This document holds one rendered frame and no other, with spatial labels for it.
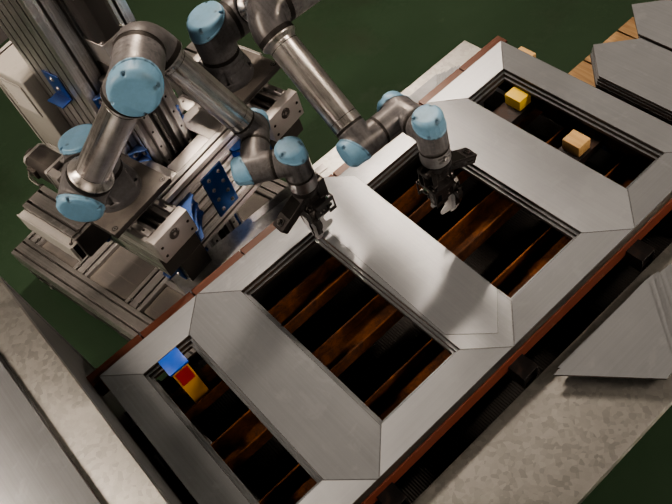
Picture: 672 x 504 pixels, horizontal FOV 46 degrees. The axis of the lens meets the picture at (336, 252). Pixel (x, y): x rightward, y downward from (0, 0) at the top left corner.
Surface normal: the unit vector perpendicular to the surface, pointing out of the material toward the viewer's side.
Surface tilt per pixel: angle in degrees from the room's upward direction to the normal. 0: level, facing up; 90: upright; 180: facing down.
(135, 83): 85
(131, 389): 0
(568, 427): 0
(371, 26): 0
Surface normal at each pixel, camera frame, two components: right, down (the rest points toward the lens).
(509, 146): -0.22, -0.57
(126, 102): 0.13, 0.72
